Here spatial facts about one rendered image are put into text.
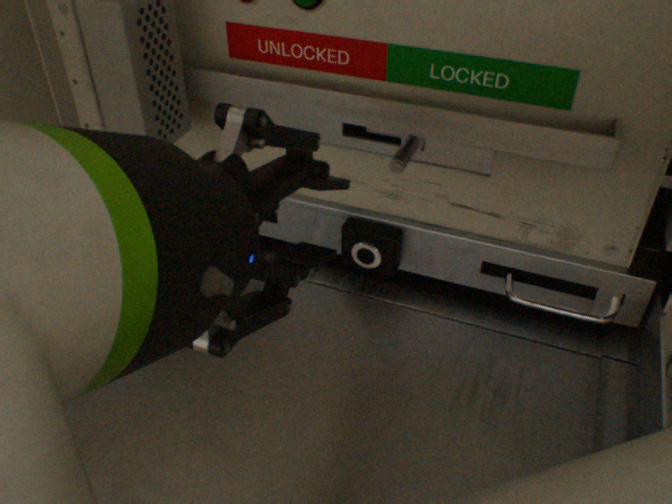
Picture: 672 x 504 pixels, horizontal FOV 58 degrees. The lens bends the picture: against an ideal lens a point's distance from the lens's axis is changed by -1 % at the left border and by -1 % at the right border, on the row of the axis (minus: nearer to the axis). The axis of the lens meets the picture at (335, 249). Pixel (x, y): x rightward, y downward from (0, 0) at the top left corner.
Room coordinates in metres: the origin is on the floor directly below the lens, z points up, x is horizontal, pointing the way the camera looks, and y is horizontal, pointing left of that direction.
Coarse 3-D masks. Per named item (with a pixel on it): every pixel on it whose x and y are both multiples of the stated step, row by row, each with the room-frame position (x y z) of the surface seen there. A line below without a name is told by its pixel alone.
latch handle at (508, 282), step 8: (512, 272) 0.46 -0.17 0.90; (504, 280) 0.45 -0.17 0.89; (512, 280) 0.45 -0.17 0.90; (504, 288) 0.44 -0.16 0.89; (512, 288) 0.44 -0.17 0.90; (512, 296) 0.43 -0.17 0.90; (520, 296) 0.42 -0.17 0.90; (528, 304) 0.42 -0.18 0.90; (536, 304) 0.42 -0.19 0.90; (544, 304) 0.41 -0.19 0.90; (552, 304) 0.41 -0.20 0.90; (616, 304) 0.41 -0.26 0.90; (552, 312) 0.41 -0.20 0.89; (560, 312) 0.41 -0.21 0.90; (568, 312) 0.40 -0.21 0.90; (576, 312) 0.40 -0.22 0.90; (584, 312) 0.40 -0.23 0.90; (608, 312) 0.40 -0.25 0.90; (616, 312) 0.40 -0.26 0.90; (584, 320) 0.40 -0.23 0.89; (592, 320) 0.40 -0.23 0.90; (600, 320) 0.39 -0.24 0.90; (608, 320) 0.39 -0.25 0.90
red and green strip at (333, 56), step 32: (256, 32) 0.57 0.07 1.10; (288, 32) 0.56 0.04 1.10; (288, 64) 0.56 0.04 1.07; (320, 64) 0.55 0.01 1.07; (352, 64) 0.54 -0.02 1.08; (384, 64) 0.53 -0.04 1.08; (416, 64) 0.52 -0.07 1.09; (448, 64) 0.50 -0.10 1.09; (480, 64) 0.49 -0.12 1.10; (512, 64) 0.49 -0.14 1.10; (480, 96) 0.49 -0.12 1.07; (512, 96) 0.48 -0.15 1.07; (544, 96) 0.47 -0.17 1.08
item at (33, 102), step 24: (0, 0) 0.60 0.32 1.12; (0, 24) 0.60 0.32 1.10; (24, 24) 0.61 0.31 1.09; (48, 24) 0.60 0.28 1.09; (0, 48) 0.59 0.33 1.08; (24, 48) 0.61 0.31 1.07; (48, 48) 0.60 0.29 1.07; (0, 72) 0.58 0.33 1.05; (24, 72) 0.60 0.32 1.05; (48, 72) 0.59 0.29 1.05; (0, 96) 0.58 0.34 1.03; (24, 96) 0.60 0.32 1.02; (48, 96) 0.61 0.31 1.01; (24, 120) 0.59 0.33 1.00; (48, 120) 0.61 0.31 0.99; (72, 120) 0.60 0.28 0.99
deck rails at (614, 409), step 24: (648, 360) 0.36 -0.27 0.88; (600, 384) 0.36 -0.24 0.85; (624, 384) 0.36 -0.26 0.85; (648, 384) 0.33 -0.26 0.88; (600, 408) 0.33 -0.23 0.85; (624, 408) 0.33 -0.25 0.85; (648, 408) 0.31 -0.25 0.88; (600, 432) 0.31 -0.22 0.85; (624, 432) 0.31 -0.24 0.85; (648, 432) 0.28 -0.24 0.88
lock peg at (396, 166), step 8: (408, 136) 0.51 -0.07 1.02; (416, 136) 0.51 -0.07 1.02; (408, 144) 0.49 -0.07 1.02; (416, 144) 0.50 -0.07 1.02; (400, 152) 0.48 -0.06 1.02; (408, 152) 0.48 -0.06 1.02; (392, 160) 0.47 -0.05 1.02; (400, 160) 0.46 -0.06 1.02; (408, 160) 0.47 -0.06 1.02; (392, 168) 0.46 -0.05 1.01; (400, 168) 0.46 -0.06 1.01
